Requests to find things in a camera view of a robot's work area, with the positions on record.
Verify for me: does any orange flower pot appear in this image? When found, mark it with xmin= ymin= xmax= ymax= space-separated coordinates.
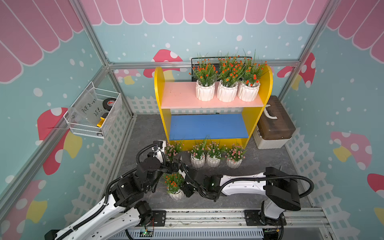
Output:
xmin=163 ymin=173 xmax=185 ymax=201
xmin=217 ymin=56 xmax=245 ymax=103
xmin=191 ymin=55 xmax=218 ymax=102
xmin=237 ymin=54 xmax=269 ymax=102

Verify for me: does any pink flower pot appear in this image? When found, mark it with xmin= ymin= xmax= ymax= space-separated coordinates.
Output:
xmin=225 ymin=144 xmax=247 ymax=169
xmin=188 ymin=137 xmax=208 ymax=169
xmin=165 ymin=141 xmax=184 ymax=163
xmin=206 ymin=141 xmax=226 ymax=168

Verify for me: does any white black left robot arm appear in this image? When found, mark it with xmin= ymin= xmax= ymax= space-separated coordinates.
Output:
xmin=45 ymin=141 xmax=180 ymax=240

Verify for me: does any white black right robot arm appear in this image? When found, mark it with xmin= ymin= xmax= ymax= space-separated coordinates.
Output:
xmin=179 ymin=165 xmax=315 ymax=226

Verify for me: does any yellow pink blue wooden rack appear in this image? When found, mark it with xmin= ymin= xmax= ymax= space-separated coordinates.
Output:
xmin=154 ymin=66 xmax=273 ymax=150

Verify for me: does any yellow utility knife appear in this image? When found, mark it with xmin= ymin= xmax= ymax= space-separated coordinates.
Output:
xmin=97 ymin=113 xmax=109 ymax=128

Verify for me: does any black tape roll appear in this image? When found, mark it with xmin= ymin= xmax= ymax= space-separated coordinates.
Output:
xmin=103 ymin=98 xmax=117 ymax=112

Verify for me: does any white box with brown lid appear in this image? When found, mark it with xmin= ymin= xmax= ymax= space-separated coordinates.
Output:
xmin=253 ymin=96 xmax=296 ymax=150

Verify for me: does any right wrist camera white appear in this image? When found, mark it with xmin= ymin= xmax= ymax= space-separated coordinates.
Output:
xmin=178 ymin=170 xmax=186 ymax=179

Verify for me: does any clear wall-mounted wire basket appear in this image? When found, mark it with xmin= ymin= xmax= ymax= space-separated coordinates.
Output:
xmin=64 ymin=83 xmax=122 ymax=139

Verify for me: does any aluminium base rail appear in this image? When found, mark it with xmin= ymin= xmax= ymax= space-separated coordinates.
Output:
xmin=80 ymin=208 xmax=334 ymax=240

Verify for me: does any black mesh wire basket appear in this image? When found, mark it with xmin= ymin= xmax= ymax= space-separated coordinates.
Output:
xmin=191 ymin=56 xmax=255 ymax=82

